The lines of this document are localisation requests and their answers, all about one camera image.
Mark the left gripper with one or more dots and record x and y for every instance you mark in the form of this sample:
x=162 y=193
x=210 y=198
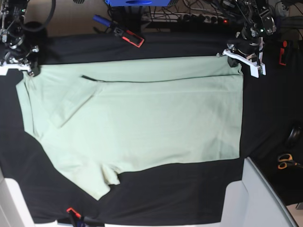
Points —
x=249 y=52

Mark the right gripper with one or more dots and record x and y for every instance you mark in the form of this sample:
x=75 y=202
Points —
x=16 y=61

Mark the light green T-shirt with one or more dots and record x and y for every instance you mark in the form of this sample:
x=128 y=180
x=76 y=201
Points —
x=97 y=120

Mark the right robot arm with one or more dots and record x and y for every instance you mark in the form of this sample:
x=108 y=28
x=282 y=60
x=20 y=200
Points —
x=20 y=40

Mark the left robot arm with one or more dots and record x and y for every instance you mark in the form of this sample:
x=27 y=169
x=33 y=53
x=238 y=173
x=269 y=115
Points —
x=255 y=17

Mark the red black side clamp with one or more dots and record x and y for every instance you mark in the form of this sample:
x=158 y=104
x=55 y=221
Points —
x=282 y=55

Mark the black tape roll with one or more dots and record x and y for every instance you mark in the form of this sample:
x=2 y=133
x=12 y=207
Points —
x=293 y=136

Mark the blue plastic box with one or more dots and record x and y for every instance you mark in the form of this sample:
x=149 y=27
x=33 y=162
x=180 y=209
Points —
x=157 y=3

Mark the blue red bar clamp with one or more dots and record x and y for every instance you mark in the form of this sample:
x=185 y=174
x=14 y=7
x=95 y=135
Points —
x=120 y=32

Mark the white chair armrest right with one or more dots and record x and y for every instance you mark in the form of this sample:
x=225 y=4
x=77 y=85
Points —
x=252 y=202

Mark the white chair armrest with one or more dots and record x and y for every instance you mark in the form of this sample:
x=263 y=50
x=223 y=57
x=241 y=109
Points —
x=13 y=209
x=252 y=202

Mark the white chair armrest left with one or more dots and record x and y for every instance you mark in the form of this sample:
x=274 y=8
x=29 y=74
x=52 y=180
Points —
x=13 y=209

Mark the blue red bottom clamp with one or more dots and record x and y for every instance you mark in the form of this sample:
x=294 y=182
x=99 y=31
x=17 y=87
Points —
x=77 y=220

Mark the orange handled scissors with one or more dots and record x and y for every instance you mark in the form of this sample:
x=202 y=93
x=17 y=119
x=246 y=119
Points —
x=286 y=161

